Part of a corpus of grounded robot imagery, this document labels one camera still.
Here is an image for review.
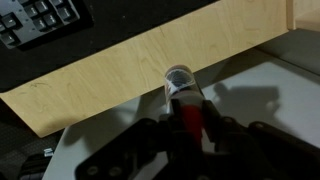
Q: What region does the grey black keyboard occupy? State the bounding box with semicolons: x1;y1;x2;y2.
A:
0;0;93;49

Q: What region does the black desk mat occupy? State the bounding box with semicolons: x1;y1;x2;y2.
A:
0;0;218;92

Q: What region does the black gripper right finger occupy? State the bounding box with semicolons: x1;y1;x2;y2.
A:
202;100;320;180

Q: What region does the black object on floor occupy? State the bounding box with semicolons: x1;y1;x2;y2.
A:
18;148;54;180

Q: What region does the white bottle with red cap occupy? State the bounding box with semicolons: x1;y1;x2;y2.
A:
164;65;204;146

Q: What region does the wooden shelf unit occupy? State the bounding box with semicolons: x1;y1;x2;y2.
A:
286;0;320;32

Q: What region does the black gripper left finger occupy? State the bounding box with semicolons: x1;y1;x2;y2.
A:
73;98;188;180

